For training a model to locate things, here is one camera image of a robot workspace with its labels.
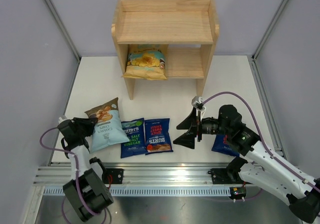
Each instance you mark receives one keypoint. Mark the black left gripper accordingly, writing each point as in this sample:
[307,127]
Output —
[89,122]

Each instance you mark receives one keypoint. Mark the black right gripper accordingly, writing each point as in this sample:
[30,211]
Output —
[188,138]

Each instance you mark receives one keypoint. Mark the light blue cassava chips bag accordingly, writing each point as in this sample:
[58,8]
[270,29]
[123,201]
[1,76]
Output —
[108,129]

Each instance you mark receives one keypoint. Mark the blue Burts sea salt bag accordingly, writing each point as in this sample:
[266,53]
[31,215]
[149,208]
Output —
[136,145]

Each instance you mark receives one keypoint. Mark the tan kettle cooked chips bag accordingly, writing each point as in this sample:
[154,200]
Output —
[146,61]

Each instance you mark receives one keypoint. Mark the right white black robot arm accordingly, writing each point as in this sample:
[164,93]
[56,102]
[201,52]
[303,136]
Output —
[257,164]

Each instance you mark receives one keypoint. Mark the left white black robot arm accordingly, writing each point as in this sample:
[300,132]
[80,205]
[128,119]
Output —
[86,191]

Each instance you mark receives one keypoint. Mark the wooden two-tier shelf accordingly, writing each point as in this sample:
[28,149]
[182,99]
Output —
[190,28]

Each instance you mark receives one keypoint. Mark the blue Burts chilli bag centre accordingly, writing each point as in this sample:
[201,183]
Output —
[157,137]

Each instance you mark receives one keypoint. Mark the blue burts chilli bag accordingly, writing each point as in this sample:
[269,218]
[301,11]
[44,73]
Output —
[220,145]
[157,137]

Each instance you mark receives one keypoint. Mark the blue Burts chilli bag right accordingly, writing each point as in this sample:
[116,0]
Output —
[220,145]

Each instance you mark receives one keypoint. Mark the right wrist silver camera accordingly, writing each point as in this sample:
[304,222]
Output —
[197,103]

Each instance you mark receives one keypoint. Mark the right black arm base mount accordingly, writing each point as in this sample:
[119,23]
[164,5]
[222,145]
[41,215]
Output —
[224,176]

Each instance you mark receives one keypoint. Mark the aluminium rail frame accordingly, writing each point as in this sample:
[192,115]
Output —
[137,174]

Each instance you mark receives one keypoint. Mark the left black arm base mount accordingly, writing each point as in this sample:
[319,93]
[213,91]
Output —
[113,176]

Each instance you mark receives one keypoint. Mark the white slotted cable duct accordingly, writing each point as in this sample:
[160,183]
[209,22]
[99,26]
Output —
[170,191]

